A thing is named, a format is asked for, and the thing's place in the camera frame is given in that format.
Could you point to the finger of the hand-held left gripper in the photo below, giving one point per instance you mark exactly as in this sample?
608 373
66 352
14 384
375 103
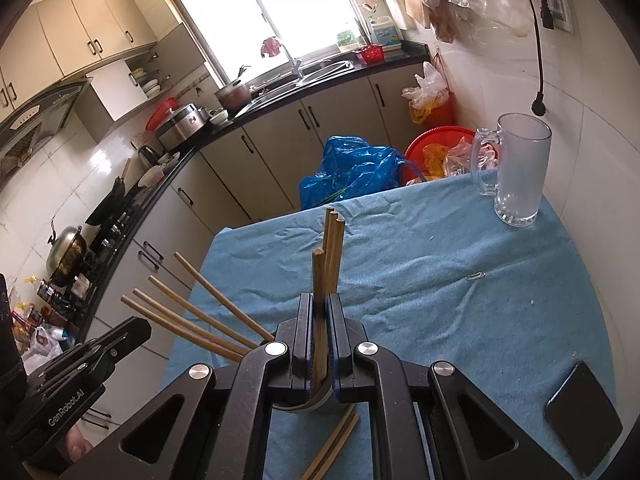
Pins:
120 337

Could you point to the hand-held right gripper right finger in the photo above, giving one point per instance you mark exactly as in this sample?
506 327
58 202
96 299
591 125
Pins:
331 345

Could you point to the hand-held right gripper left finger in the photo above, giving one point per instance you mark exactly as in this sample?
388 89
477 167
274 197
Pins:
309 340

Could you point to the dark grey utensil cup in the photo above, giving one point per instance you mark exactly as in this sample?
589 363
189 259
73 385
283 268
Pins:
325 407

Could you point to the person's left hand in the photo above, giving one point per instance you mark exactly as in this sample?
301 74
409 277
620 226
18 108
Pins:
79 445

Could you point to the white plastic bag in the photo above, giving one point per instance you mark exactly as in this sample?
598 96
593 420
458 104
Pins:
42 350

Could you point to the group of condiment bottles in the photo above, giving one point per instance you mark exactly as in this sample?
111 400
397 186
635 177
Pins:
45 310

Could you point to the person's dark clothing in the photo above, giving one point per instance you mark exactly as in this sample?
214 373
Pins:
7 340

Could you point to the steel pot with lid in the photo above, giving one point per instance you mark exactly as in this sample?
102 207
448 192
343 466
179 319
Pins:
67 255

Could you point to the gas stove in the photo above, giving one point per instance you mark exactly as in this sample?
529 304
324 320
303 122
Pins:
112 240

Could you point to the blue towel table cover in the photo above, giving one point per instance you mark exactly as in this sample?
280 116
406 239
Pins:
425 285

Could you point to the black wok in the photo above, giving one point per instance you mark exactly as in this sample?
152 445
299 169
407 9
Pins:
110 202

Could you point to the small metal clip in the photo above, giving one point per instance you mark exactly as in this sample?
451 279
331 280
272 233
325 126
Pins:
476 276

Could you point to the blue plastic bag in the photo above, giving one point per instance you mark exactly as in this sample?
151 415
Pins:
350 165

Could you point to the dark electric kettle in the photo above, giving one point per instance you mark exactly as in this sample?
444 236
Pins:
147 156

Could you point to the black kitchen countertop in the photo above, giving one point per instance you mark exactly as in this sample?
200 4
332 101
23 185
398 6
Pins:
200 142

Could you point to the silver rice cooker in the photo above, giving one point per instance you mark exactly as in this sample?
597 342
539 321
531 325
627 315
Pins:
180 127

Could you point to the crumpled bags in basin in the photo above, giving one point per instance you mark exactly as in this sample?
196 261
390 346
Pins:
450 160

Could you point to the range hood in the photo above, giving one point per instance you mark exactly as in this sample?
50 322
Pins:
35 120

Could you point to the red plastic basin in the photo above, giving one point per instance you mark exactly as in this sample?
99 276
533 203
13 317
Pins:
435 135

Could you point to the small bowl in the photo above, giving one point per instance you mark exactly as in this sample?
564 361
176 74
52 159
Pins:
219 118

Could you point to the brown cooking pot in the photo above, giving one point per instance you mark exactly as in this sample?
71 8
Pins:
234 100

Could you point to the clear glass mug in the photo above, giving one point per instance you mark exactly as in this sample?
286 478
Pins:
520 170

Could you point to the black smartphone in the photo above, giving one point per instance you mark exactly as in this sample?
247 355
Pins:
582 410

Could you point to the open dish shelf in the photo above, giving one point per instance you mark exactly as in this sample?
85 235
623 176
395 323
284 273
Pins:
147 77

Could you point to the steel kitchen sink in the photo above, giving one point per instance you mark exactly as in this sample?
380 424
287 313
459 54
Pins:
310 77

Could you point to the plastic bag with orange contents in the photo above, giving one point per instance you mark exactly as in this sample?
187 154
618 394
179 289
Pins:
427 95

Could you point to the sink faucet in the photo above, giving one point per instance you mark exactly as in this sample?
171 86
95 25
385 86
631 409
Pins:
296 62

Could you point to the small red basket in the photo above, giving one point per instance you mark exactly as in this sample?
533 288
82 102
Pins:
371 55

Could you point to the pink cloth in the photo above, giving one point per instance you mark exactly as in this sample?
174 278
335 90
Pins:
270 47

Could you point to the green packet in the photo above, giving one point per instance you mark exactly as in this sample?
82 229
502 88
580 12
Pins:
346 41

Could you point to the detergent bottle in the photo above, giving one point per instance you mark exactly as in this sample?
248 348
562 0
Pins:
386 31

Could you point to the kitchen window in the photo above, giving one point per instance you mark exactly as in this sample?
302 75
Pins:
260 5

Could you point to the beige wall cabinets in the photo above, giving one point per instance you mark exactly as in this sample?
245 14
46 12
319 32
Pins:
85 25

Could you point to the wall socket with plug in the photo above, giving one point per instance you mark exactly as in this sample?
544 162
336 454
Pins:
557 2

